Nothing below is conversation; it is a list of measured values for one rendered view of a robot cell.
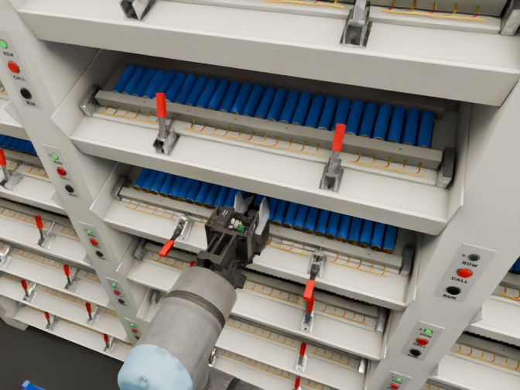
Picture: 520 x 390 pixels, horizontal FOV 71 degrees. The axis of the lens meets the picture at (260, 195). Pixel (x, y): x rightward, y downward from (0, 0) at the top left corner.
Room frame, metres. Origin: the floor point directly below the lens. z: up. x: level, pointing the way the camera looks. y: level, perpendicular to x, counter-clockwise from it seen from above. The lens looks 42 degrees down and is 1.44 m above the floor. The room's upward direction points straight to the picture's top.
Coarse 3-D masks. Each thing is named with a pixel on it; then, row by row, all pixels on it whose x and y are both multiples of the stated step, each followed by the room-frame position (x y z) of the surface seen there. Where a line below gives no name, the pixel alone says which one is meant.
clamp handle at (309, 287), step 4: (316, 264) 0.39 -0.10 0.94; (316, 268) 0.39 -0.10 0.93; (312, 272) 0.38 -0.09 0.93; (316, 272) 0.38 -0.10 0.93; (312, 276) 0.37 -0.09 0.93; (308, 280) 0.36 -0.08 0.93; (312, 280) 0.36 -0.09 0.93; (308, 284) 0.35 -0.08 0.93; (312, 284) 0.35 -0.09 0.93; (308, 288) 0.34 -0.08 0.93; (312, 288) 0.34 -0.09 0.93; (304, 292) 0.34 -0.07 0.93; (308, 292) 0.34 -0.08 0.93; (312, 292) 0.34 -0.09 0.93; (304, 296) 0.33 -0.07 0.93; (308, 296) 0.33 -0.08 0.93
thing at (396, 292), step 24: (120, 168) 0.61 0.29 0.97; (120, 216) 0.53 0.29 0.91; (144, 216) 0.53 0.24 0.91; (168, 216) 0.52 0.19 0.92; (192, 240) 0.47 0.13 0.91; (336, 240) 0.45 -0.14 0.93; (408, 240) 0.44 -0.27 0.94; (264, 264) 0.41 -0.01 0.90; (288, 264) 0.41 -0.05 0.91; (336, 264) 0.40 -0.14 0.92; (408, 264) 0.38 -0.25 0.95; (336, 288) 0.37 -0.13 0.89; (360, 288) 0.36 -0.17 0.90; (384, 288) 0.36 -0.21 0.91; (408, 288) 0.36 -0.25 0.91
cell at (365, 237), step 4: (364, 220) 0.47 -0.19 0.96; (368, 220) 0.47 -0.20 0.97; (364, 224) 0.46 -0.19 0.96; (368, 224) 0.46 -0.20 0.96; (372, 224) 0.46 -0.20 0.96; (364, 228) 0.45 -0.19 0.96; (368, 228) 0.45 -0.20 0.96; (372, 228) 0.45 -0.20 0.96; (364, 232) 0.44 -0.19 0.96; (368, 232) 0.44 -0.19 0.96; (364, 236) 0.44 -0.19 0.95; (368, 236) 0.44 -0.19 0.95; (360, 240) 0.43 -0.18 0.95; (364, 240) 0.43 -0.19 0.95; (368, 240) 0.43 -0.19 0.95; (368, 244) 0.43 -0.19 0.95
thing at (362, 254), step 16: (128, 192) 0.56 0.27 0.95; (144, 192) 0.56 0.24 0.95; (176, 208) 0.52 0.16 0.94; (192, 208) 0.52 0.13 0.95; (208, 208) 0.51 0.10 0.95; (272, 224) 0.47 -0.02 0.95; (288, 240) 0.45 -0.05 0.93; (304, 240) 0.44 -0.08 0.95; (320, 240) 0.43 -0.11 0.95; (352, 256) 0.41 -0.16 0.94; (368, 256) 0.40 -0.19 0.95; (384, 256) 0.40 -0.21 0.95; (384, 272) 0.38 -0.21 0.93
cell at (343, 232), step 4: (344, 216) 0.48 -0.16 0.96; (348, 216) 0.48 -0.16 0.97; (340, 220) 0.47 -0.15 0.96; (344, 220) 0.47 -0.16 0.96; (348, 220) 0.47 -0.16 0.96; (340, 224) 0.46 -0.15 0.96; (344, 224) 0.46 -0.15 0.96; (348, 224) 0.46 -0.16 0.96; (340, 228) 0.45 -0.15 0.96; (344, 228) 0.45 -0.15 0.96; (348, 228) 0.46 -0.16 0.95; (340, 232) 0.45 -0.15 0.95; (344, 232) 0.45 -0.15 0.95; (340, 236) 0.44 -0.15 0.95; (344, 236) 0.44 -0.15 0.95
